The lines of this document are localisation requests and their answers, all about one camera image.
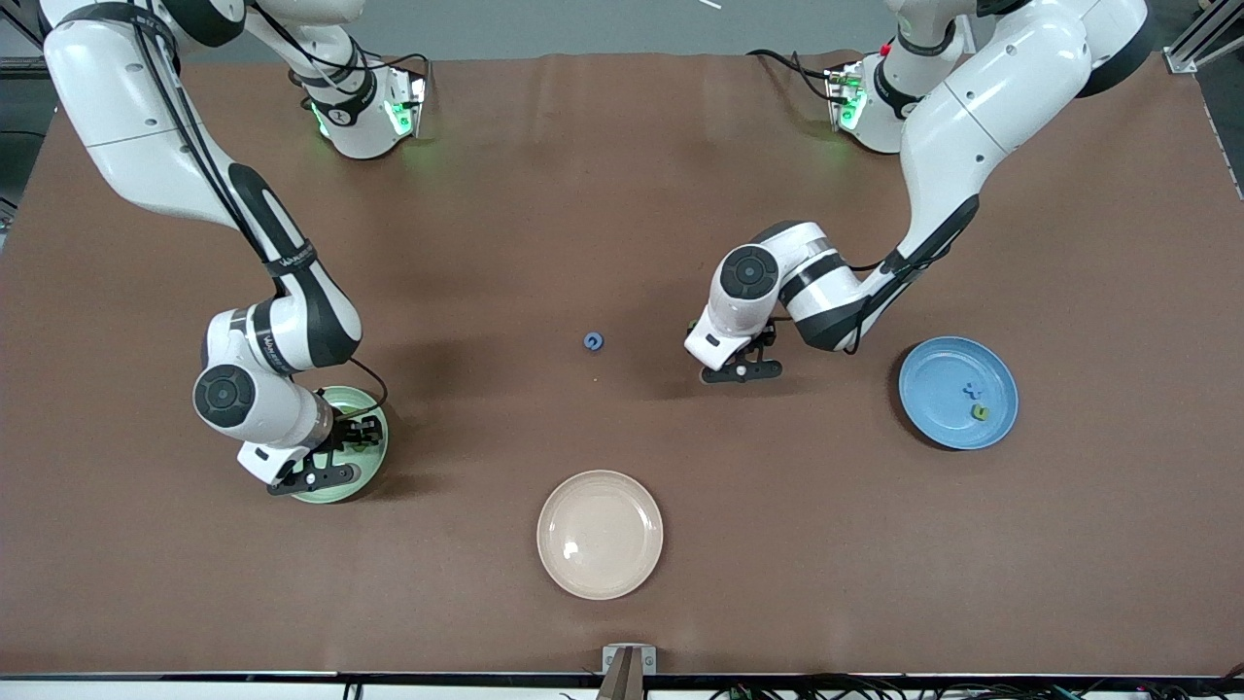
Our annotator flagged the beige plate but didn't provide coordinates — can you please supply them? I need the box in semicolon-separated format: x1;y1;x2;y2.
536;470;665;601

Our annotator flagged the aluminium frame profile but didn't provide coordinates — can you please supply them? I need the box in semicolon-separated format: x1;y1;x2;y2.
1163;0;1244;75

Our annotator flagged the black base cable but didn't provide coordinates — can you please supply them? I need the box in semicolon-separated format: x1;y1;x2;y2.
746;49;845;103

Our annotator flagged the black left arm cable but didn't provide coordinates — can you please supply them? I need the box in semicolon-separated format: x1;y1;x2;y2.
773;194;983;356

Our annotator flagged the green plate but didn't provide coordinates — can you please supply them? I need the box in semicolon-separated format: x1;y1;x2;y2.
290;386;390;505

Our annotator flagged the black cable tangle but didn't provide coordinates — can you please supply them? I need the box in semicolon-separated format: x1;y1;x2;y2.
708;676;1244;700

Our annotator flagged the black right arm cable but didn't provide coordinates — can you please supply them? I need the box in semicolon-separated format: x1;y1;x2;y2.
131;15;389;417

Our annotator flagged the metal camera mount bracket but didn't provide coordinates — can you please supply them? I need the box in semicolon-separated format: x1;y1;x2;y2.
595;644;658;700

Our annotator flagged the blue plate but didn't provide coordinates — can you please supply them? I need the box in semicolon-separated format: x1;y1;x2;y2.
897;335;1019;451

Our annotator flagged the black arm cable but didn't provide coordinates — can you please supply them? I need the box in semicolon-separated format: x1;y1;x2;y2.
773;194;983;356
131;15;389;417

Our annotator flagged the brown table cover mat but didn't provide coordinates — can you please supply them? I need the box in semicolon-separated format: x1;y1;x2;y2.
0;51;1244;679

